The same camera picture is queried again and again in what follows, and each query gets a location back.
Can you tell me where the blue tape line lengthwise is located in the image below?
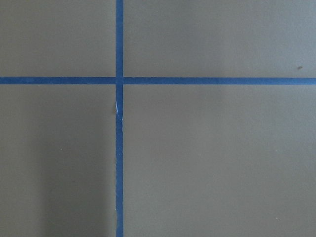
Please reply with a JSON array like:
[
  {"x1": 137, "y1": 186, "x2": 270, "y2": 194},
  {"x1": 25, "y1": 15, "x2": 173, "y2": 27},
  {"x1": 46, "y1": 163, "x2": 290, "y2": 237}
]
[{"x1": 116, "y1": 0, "x2": 124, "y2": 237}]

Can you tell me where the blue tape line crosswise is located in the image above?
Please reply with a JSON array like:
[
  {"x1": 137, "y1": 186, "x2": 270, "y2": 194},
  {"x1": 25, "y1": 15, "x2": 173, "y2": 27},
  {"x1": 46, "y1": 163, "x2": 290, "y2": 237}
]
[{"x1": 0, "y1": 77, "x2": 316, "y2": 85}]

